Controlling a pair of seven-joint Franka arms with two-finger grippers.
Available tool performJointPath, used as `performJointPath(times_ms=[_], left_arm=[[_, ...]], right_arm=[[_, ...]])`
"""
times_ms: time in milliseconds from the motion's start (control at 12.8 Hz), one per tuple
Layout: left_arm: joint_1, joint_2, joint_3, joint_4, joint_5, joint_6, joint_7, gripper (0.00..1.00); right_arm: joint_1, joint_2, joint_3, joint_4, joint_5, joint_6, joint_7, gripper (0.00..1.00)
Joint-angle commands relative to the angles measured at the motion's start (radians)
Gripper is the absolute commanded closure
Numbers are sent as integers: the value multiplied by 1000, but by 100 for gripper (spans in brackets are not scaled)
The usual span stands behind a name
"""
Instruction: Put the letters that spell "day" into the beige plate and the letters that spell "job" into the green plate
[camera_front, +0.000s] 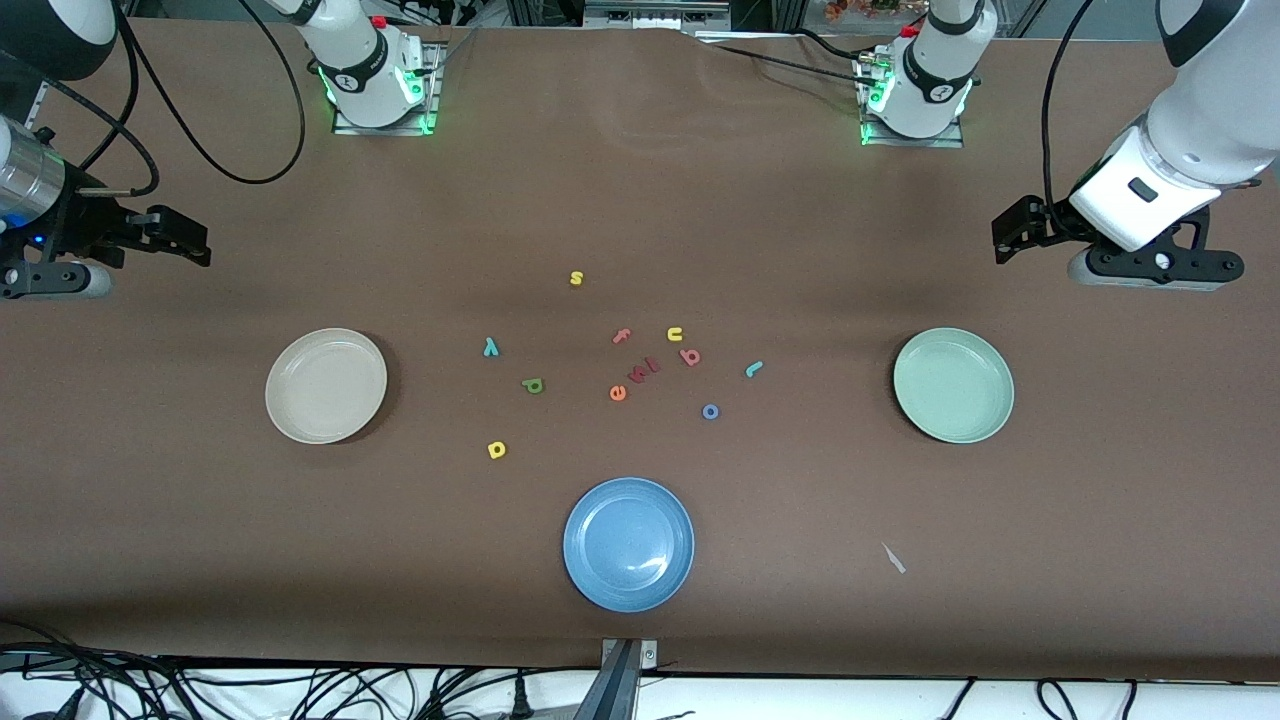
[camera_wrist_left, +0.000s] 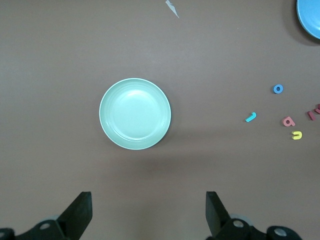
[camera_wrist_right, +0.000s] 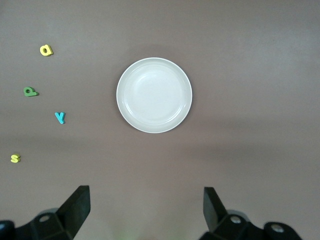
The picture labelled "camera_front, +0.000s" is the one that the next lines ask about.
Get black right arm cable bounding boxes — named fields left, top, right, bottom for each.
left=40, top=0, right=306, bottom=196

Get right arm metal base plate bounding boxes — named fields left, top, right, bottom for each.
left=332, top=40, right=441, bottom=136

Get right arm wrist camera bar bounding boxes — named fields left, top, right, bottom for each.
left=0, top=257, right=113, bottom=301

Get orange artificial flowers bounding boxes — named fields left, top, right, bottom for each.
left=825, top=0, right=931, bottom=23

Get brown paper table cover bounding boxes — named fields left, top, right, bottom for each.
left=0, top=15, right=1280, bottom=683

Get left arm wrist camera bar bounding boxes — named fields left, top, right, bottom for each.
left=1068, top=240, right=1247, bottom=291

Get grey metal frame device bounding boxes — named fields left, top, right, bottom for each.
left=585, top=0, right=731, bottom=29

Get arm wrist camera bar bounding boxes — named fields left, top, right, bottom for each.
left=1068, top=240, right=1247, bottom=291
left=0, top=257, right=113, bottom=301

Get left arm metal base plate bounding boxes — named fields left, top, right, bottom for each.
left=860, top=50, right=966, bottom=149

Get light green plate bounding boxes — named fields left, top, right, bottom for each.
left=893, top=327, right=1015, bottom=445

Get grey metal stand bracket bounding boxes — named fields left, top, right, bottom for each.
left=598, top=636, right=661, bottom=720

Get beige brown plate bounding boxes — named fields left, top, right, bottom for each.
left=265, top=328, right=389, bottom=445

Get blue plate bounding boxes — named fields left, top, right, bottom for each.
left=563, top=477, right=696, bottom=613

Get thick black floor cable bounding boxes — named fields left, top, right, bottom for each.
left=0, top=620, right=201, bottom=720

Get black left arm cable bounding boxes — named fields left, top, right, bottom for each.
left=1038, top=0, right=1101, bottom=213

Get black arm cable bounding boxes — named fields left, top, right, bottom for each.
left=40, top=0, right=306, bottom=196
left=1038, top=0, right=1101, bottom=213

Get black cable on table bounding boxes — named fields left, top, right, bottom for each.
left=700, top=28, right=886, bottom=91

